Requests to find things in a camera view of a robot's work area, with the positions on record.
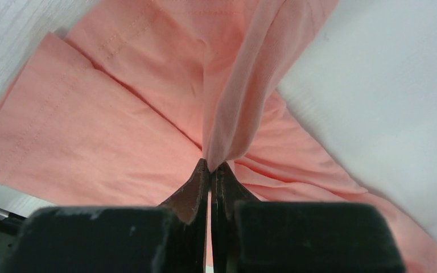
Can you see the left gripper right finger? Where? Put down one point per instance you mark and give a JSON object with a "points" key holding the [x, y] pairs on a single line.
{"points": [[249, 235]]}

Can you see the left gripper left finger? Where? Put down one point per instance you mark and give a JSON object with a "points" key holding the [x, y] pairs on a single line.
{"points": [[169, 237]]}

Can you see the pink t shirt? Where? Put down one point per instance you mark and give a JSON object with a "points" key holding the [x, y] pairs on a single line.
{"points": [[120, 111]]}

